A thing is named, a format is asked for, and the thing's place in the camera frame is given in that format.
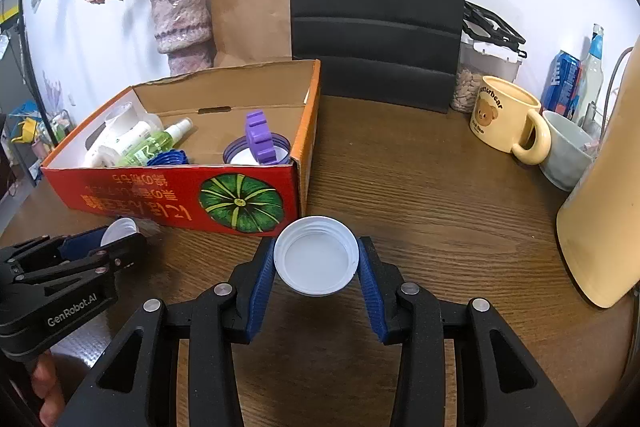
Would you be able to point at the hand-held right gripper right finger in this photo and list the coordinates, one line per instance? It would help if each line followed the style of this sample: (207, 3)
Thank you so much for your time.
(372, 289)

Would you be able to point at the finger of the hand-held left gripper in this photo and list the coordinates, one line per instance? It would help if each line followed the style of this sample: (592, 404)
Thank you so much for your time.
(122, 254)
(80, 244)

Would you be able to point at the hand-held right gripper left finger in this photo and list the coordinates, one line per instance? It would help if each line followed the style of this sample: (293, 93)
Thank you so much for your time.
(262, 289)

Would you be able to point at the white screw lid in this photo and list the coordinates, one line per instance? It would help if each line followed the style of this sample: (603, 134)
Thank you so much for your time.
(122, 229)
(316, 259)

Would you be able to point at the red cardboard box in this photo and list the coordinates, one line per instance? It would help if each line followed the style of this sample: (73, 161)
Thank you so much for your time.
(150, 199)

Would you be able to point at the blue gear-shaped lid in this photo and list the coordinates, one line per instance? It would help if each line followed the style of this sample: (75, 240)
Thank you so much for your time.
(170, 158)

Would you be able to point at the green spray bottle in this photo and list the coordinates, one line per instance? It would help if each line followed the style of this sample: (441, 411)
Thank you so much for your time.
(157, 142)

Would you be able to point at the white spray bottle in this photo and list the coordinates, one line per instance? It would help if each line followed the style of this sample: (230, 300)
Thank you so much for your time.
(132, 137)

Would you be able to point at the purple-rimmed round lid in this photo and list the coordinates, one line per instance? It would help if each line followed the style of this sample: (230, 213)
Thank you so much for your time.
(240, 154)

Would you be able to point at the white tape roll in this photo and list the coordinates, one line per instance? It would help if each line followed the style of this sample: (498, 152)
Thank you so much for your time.
(120, 113)

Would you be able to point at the purple gear-shaped lid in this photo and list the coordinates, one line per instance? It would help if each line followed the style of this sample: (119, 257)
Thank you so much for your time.
(260, 139)

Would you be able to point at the person's left hand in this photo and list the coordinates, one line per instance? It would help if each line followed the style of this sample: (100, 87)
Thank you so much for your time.
(47, 389)

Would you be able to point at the cluttered storage cart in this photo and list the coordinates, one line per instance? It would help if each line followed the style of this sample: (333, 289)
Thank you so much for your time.
(30, 132)

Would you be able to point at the purple coral decoration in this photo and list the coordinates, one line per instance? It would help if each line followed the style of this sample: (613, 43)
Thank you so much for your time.
(52, 89)

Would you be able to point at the dark refrigerator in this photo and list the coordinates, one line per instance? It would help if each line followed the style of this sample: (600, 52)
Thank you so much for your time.
(7, 72)

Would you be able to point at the yellow bear mug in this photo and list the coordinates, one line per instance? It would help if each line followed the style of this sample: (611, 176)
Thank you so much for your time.
(500, 117)

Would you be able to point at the seed jar with black lid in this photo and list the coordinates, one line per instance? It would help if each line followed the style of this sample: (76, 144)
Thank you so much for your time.
(472, 77)

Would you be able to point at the pink textured vase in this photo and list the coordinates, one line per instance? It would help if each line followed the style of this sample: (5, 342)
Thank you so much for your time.
(182, 22)

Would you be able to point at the yellow thermos jug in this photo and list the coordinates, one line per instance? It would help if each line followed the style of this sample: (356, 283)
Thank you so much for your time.
(605, 227)

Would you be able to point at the blue drink can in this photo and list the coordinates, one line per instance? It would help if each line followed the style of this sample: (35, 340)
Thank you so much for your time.
(562, 82)

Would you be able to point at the black paper bag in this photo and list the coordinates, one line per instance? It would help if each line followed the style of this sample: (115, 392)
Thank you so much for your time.
(375, 7)

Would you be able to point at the blue drink bottle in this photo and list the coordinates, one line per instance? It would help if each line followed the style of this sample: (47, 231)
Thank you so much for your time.
(592, 72)

